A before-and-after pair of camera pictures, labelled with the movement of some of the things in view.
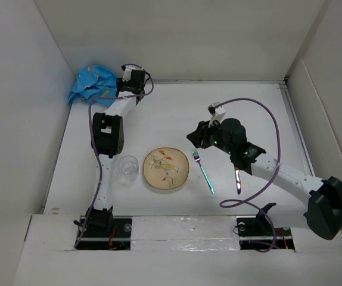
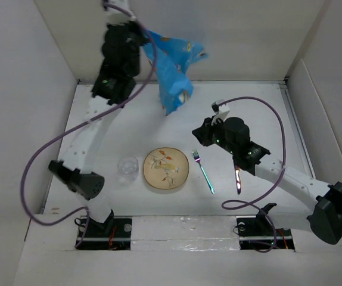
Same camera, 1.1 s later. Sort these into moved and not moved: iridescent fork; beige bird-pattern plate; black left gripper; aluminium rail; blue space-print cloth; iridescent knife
Moved: black left gripper; blue space-print cloth
Not moved: iridescent knife; beige bird-pattern plate; iridescent fork; aluminium rail
